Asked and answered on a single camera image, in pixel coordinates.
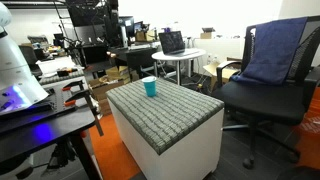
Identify small cardboard box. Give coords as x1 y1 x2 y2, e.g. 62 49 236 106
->
199 31 216 40

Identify black computer monitor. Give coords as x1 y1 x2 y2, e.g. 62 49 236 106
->
118 15 136 48

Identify black robot desk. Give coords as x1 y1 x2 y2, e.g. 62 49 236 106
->
0 78 104 180

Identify black mesh office chair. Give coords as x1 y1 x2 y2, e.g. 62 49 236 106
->
212 15 320 170

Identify orange handled bar clamp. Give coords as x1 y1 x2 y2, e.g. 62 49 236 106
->
63 92 105 137
61 79 90 93

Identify black side table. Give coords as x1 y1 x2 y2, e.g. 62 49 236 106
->
108 46 159 81

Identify stacked cardboard boxes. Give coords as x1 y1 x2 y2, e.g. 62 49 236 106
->
88 65 141 116

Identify navy blue towel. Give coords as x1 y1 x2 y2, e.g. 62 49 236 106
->
230 17 308 86

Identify grey woven mat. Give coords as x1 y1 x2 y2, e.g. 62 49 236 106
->
39 69 86 86

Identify grey woven seat cushion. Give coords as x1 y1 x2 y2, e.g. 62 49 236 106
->
105 78 225 156

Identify round white table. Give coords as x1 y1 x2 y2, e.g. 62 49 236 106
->
151 48 207 86

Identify teal blue plastic cup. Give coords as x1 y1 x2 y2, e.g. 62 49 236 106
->
141 75 158 98

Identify grey open laptop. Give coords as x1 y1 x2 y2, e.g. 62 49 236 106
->
158 30 200 57

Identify white cabinet box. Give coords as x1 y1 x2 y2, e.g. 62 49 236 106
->
107 98 225 180

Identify open cardboard box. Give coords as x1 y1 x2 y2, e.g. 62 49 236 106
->
202 61 242 93

